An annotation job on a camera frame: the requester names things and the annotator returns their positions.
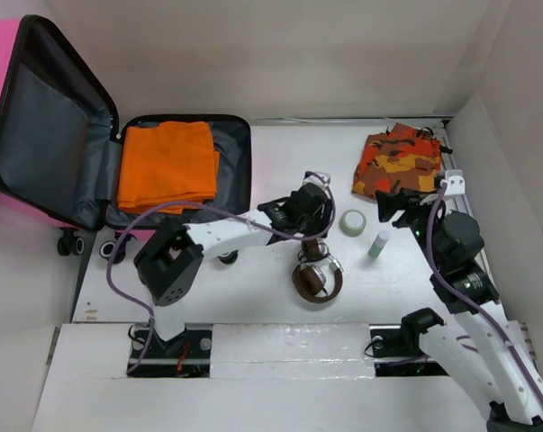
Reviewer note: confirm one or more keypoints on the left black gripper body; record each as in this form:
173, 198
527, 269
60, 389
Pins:
316, 225

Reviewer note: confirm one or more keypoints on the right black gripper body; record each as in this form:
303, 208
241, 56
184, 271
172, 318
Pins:
419, 212

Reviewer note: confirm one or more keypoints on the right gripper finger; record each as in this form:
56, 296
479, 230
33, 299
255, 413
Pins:
383, 197
388, 208

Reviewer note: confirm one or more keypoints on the orange camouflage shorts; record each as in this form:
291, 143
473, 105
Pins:
400, 158

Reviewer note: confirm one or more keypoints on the brown over-ear headphones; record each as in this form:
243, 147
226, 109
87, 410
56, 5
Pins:
309, 280

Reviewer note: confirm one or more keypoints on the orange cloth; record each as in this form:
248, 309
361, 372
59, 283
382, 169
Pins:
174, 161

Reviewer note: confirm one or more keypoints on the pink hard-shell suitcase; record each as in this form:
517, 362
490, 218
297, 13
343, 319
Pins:
60, 134

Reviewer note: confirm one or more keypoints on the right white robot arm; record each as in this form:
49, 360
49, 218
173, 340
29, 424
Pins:
486, 359

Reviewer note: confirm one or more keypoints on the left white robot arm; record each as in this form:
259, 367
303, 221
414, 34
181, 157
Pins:
168, 263

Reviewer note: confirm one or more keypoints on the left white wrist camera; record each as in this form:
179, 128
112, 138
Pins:
320, 179

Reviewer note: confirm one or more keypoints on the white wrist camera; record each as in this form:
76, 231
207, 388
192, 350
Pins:
320, 179
452, 182

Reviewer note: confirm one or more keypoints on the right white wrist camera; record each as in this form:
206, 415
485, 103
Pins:
452, 182

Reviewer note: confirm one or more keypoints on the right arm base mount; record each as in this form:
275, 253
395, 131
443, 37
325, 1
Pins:
394, 356

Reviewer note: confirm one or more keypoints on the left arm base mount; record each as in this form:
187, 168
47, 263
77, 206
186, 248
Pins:
187, 356

